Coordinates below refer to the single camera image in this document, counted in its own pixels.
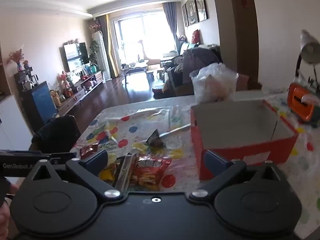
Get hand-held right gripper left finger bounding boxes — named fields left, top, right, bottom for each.
left=21, top=150, right=124, bottom=200

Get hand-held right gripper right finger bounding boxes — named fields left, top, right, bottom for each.
left=187, top=150, right=293, bottom=200

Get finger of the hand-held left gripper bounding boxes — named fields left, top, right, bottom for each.
left=48, top=154, right=77, bottom=167

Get orange brown snack packet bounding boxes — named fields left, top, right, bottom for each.
left=79, top=144, right=99, bottom=159

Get red cardboard box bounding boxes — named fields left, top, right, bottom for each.
left=190, top=99, right=299, bottom=181

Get red checkered snack packet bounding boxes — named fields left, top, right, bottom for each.
left=129, top=155, right=172, bottom=191

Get dark brown snack packet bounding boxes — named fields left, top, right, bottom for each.
left=146, top=129, right=167, bottom=148

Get person's left hand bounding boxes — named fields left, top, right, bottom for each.
left=0, top=184, right=18, bottom=233

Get black chair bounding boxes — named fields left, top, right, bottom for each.
left=32, top=116, right=81, bottom=153

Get polka dot tablecloth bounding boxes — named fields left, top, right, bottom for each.
left=70, top=90, right=320, bottom=230

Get blue front cabinet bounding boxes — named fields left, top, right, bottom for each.
left=20, top=81, right=58, bottom=133

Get wooden television cabinet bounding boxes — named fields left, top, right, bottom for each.
left=57, top=70, right=105, bottom=117

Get clear bag with plastic tub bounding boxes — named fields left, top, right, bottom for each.
left=189, top=62, right=240, bottom=103

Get pink cloth on chair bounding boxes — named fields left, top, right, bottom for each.
left=237, top=73, right=251, bottom=92

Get low coffee table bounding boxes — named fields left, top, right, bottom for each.
left=121, top=62, right=150, bottom=83

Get clothes pile on sofa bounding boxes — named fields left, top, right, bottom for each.
left=162, top=42, right=222, bottom=96

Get white tower air conditioner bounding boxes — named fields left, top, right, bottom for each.
left=91, top=31, right=111, bottom=81

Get flat screen television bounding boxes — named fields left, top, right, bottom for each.
left=59, top=42, right=90, bottom=72

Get green potted plant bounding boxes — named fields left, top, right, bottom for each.
left=88, top=40, right=100, bottom=67

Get red flowers in vase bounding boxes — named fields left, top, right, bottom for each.
left=6, top=49, right=26, bottom=71

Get grey yellow curtain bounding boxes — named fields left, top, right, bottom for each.
left=96, top=14, right=118, bottom=79

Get pen holder with pens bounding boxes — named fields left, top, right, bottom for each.
left=296, top=67, right=320, bottom=92

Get grey desk lamp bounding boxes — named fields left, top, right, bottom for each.
left=296, top=29, right=320, bottom=78

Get row of framed wall pictures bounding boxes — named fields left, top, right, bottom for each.
left=182, top=0, right=209, bottom=27

